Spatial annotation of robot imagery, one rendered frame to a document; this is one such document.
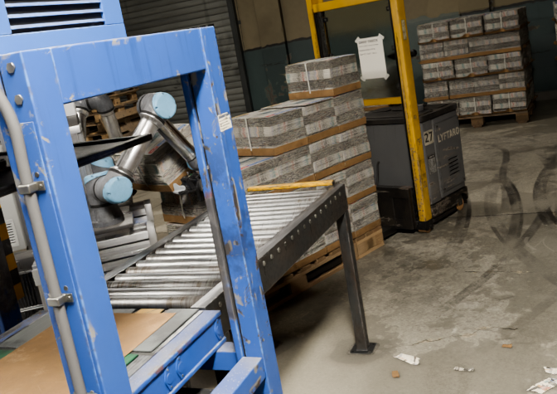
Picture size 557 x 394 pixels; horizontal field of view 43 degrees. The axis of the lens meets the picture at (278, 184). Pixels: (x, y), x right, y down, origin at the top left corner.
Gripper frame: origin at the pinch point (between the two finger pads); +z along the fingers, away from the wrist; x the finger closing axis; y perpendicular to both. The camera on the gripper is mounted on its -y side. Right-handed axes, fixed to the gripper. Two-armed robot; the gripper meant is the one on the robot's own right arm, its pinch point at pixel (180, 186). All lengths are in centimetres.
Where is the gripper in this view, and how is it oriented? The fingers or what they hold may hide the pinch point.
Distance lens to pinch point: 357.0
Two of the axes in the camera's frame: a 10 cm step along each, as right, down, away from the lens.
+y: -4.0, -8.0, -4.5
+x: -5.7, 6.0, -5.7
